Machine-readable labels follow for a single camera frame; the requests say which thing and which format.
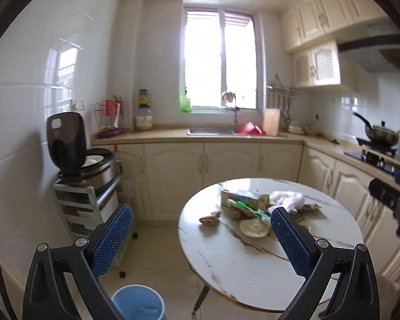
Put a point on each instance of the hanging utensil rail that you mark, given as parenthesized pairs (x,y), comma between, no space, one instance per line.
(281,97)

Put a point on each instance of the red utensil rack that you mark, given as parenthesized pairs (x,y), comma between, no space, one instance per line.
(109,116)

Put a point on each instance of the kitchen window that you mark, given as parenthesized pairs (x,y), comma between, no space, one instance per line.
(221,51)

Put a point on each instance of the cream cabinets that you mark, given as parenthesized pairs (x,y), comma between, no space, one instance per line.
(161,177)
(312,30)

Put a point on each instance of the wooden cutting board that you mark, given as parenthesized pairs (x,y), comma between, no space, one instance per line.
(271,119)

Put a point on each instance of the blue plastic trash bin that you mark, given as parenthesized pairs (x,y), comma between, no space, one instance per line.
(139,302)

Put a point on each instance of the wall power socket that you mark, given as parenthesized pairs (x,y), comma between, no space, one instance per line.
(77,105)

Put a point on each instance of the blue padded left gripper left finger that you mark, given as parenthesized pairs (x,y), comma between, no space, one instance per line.
(47,295)

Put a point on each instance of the green dish soap bottle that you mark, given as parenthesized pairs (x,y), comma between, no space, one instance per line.
(185,103)

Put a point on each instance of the red plastic basin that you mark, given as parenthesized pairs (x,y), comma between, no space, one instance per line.
(250,129)

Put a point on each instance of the round white marble table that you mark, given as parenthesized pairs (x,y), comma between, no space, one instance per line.
(255,273)

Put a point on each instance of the white paper plate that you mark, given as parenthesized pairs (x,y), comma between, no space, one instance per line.
(254,228)

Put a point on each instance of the wok with lid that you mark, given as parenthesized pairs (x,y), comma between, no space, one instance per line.
(380,134)

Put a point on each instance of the large glass jar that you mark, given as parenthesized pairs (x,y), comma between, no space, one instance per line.
(144,120)

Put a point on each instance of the chrome faucet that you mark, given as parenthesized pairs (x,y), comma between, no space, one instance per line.
(230,101)

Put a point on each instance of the small dark jar yellow label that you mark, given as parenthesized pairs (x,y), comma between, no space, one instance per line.
(143,100)

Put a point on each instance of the stacked white bowls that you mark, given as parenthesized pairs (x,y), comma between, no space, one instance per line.
(294,127)

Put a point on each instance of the green white plastic wrapper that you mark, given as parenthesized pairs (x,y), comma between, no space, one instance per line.
(248,210)

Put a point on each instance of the steel sink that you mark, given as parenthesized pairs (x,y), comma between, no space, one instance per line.
(209,131)

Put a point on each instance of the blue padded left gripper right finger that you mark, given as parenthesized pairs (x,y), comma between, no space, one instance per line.
(355,295)

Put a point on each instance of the white rolling storage cart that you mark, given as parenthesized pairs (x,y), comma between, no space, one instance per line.
(83,208)

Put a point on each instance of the cream upper cabinets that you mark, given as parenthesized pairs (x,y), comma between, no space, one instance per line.
(312,30)

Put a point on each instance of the brown food scrap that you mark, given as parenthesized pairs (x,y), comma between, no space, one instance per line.
(212,219)

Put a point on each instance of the black rice cooker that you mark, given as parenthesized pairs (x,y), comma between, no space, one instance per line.
(78,165)

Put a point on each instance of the black gas stove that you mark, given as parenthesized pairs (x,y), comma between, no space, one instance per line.
(376,155)

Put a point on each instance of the cream lower cabinets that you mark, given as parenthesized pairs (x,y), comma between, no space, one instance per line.
(161,177)

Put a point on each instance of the white tissue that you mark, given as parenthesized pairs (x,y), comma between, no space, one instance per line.
(289,200)

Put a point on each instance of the range hood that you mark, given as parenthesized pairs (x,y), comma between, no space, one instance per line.
(377,53)

